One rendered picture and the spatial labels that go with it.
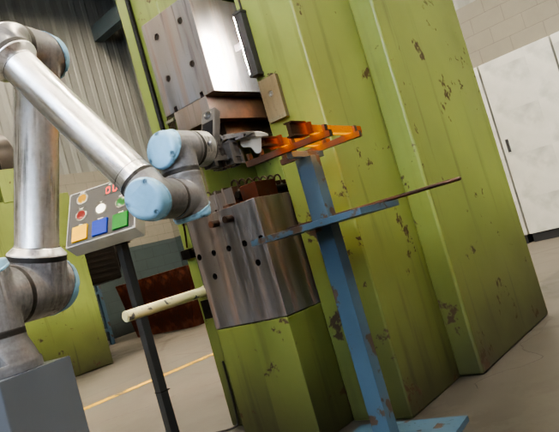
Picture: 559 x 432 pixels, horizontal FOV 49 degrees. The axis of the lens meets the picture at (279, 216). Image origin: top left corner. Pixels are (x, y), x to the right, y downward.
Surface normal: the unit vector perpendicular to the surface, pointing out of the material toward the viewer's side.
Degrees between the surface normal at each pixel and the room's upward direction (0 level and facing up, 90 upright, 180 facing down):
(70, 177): 90
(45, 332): 90
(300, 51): 90
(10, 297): 90
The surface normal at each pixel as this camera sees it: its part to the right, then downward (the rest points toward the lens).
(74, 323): 0.62, -0.22
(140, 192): -0.29, 0.11
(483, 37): -0.66, 0.15
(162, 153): -0.53, 0.01
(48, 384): 0.89, -0.27
